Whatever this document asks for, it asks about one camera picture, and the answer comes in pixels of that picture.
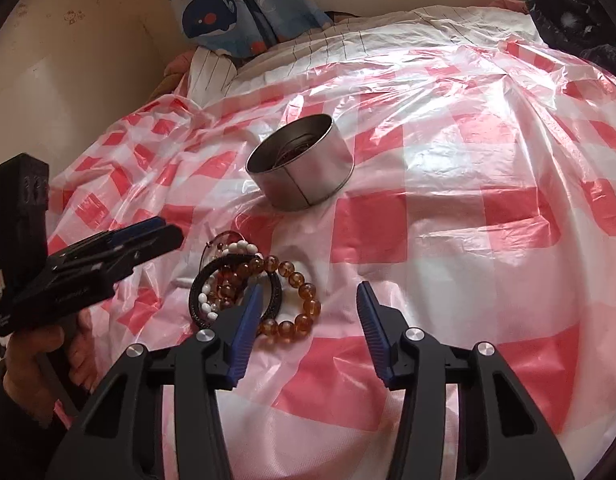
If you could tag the round metal tin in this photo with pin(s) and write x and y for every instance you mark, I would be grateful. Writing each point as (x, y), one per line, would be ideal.
(308, 180)

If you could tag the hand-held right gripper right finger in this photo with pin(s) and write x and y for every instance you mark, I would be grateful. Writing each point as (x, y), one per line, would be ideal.
(375, 330)

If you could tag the person's left forearm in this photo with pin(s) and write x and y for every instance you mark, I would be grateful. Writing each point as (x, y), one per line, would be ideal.
(17, 440)

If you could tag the black jacket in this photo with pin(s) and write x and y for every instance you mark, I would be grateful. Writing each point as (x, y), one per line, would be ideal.
(563, 15)

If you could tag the pink cloth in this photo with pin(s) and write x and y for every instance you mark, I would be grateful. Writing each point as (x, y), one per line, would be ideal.
(175, 67)

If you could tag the white striped pillow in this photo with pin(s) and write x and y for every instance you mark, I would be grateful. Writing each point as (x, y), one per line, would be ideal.
(207, 75)

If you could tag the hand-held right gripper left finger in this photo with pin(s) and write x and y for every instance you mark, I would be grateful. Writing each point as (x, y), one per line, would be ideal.
(243, 332)

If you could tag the person's left hand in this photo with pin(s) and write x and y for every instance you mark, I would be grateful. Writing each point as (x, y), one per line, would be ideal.
(22, 365)

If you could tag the red white checked plastic sheet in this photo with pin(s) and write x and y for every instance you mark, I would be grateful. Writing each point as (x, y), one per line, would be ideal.
(438, 260)

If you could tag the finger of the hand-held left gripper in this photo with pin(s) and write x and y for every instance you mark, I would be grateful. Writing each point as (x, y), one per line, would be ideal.
(137, 229)
(137, 250)

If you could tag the whale print curtain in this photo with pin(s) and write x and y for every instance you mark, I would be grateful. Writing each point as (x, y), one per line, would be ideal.
(212, 15)

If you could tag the grey striped quilt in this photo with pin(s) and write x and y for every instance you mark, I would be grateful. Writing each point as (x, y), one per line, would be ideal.
(388, 25)

